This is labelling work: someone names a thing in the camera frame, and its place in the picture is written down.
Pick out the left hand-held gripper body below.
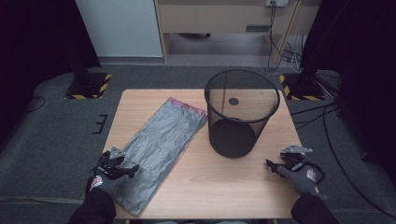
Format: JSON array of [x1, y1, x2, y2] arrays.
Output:
[[92, 146, 133, 181]]

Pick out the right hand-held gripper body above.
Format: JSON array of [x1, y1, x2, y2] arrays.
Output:
[[279, 144, 327, 185]]

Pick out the grey plastic garbage bag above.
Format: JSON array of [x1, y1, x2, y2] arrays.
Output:
[[112, 96, 208, 217]]

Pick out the black mesh trash bin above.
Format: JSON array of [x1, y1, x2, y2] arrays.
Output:
[[204, 69, 281, 159]]

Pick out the person's left hand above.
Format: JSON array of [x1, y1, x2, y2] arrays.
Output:
[[86, 174, 129, 200]]

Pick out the person's right hand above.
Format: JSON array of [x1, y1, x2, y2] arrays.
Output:
[[276, 165, 323, 198]]

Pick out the black stand base yellow stripes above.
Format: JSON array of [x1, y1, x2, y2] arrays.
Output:
[[64, 72, 113, 101], [278, 72, 327, 102]]

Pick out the black curtain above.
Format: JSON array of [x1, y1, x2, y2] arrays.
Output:
[[299, 0, 396, 180]]

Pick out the white panel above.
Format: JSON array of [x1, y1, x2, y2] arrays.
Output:
[[75, 0, 164, 58]]

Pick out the light wooden desk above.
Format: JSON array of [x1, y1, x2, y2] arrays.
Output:
[[154, 0, 322, 65]]

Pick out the grey power strip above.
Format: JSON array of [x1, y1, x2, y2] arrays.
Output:
[[264, 0, 290, 8]]

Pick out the left hand-held gripper cable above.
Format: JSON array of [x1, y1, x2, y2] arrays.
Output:
[[89, 151, 110, 178]]

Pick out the thin black floor cable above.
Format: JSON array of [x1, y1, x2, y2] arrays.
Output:
[[25, 95, 47, 114]]

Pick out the white cable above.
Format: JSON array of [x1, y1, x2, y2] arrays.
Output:
[[281, 34, 305, 73]]

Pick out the black power cable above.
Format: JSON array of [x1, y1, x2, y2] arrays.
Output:
[[266, 1, 284, 72]]

